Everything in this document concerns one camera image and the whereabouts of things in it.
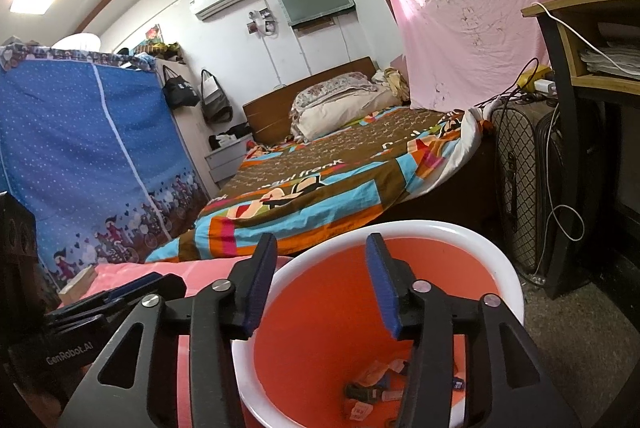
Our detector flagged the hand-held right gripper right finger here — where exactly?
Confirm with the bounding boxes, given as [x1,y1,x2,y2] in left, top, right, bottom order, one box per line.
[365,232,583,428]

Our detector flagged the beige cardboard box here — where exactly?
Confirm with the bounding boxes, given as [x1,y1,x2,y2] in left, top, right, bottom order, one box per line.
[57,265,98,306]

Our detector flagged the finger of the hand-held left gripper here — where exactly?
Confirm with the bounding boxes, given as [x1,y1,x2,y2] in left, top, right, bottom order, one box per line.
[65,272,188,314]
[44,303,131,334]

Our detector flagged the green snack wrapper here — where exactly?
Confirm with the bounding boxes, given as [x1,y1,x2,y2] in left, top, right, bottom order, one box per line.
[345,383,401,404]

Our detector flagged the white power cord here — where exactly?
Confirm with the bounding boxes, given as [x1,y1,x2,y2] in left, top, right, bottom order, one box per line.
[530,108,586,284]

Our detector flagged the pink floral hanging sheet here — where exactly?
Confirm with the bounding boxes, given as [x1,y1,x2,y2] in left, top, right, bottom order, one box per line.
[372,0,583,119]

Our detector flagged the white charging cable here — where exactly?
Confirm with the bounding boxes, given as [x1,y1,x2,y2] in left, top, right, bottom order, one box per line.
[531,1,640,76]

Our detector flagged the white bedside cabinet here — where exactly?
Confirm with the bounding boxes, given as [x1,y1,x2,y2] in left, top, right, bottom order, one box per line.
[205,141,256,184]

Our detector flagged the colourful patterned bedsheet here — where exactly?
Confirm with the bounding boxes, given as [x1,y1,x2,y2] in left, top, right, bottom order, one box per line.
[145,101,496,264]

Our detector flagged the black hanging bag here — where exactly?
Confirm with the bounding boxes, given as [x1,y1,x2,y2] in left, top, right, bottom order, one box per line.
[161,66,201,110]

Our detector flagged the yellow crumpled cloth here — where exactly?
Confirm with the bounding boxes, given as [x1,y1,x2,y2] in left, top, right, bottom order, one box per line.
[372,67,411,102]

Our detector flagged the green cloth covered wall unit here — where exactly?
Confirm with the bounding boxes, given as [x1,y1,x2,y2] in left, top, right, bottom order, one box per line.
[277,0,357,29]

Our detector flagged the white lamp shade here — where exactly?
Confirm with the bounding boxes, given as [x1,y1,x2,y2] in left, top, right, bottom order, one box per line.
[52,32,103,52]

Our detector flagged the wooden desk shelf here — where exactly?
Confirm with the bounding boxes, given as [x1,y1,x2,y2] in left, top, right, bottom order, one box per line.
[520,0,640,301]

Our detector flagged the black and white clothes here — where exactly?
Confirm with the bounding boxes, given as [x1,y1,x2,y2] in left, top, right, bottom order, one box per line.
[209,123,253,149]

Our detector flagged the stack of papers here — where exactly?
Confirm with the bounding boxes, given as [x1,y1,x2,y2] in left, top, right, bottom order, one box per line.
[580,22,640,74]

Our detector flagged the white labelled packet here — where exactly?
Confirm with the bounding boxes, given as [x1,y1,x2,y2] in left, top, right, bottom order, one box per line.
[345,400,376,421]

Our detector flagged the blue dotted wardrobe cover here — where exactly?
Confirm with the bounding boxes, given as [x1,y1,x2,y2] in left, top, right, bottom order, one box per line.
[0,46,211,294]

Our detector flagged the grey hanging bag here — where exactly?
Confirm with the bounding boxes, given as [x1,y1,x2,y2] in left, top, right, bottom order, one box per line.
[200,69,233,125]

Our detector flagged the cream snack packet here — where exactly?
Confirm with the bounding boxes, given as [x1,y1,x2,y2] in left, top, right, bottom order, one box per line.
[360,358,408,386]

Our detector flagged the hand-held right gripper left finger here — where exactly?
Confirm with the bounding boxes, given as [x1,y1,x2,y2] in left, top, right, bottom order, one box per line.
[57,232,278,428]

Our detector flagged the floral pillow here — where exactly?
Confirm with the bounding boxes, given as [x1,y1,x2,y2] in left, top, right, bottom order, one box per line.
[291,73,378,111]

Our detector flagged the folded clothes pile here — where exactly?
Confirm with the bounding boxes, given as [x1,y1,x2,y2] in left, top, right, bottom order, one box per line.
[135,41,186,62]

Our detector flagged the wooden bed headboard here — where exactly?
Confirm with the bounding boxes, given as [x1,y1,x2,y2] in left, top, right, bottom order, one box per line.
[242,57,377,144]

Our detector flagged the orange plastic bucket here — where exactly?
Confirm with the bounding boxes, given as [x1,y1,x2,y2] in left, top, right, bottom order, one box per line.
[231,219,526,428]

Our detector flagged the beige pillows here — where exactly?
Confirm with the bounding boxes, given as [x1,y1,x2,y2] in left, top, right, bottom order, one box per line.
[295,88,401,141]

